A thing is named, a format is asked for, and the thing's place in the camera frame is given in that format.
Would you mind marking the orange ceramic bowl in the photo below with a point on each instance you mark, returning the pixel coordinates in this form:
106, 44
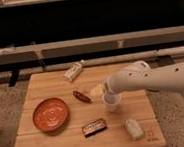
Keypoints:
50, 114

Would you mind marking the white tube bottle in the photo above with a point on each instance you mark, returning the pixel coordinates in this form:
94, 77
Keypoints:
74, 71

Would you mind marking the yellow cheese wedge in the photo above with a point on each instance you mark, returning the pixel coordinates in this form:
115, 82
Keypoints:
97, 91

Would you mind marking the red chili pepper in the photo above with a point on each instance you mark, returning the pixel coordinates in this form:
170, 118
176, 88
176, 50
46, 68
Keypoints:
81, 97

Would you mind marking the dark rectangular snack box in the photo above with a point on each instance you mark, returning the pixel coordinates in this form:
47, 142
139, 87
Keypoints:
94, 127

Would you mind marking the grey metal rail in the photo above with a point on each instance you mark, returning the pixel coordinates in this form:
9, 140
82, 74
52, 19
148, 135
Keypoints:
147, 37

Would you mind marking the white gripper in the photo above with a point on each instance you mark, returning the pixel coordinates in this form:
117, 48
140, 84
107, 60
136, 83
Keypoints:
107, 89

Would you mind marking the wooden table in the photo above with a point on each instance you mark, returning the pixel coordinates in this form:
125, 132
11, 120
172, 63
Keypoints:
134, 105

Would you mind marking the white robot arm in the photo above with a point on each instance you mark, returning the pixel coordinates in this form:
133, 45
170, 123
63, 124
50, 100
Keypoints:
139, 75

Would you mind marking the clear plastic cup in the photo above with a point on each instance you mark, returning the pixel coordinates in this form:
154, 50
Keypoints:
111, 101

